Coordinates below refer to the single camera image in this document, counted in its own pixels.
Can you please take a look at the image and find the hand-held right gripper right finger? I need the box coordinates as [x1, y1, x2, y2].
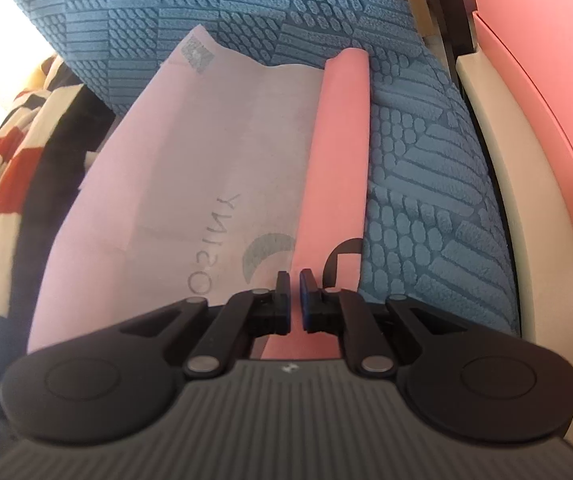
[300, 268, 462, 378]

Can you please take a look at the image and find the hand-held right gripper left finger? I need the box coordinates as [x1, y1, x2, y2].
[116, 271, 291, 377]

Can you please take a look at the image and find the blue textured seat cushion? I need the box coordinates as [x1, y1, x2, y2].
[14, 0, 522, 336]

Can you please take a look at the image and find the cream padded ledge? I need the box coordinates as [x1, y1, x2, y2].
[454, 52, 573, 466]

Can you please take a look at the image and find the red black white striped blanket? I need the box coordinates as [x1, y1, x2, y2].
[0, 55, 117, 401]

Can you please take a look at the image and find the pink cardboard box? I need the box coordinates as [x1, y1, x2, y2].
[467, 0, 573, 480]

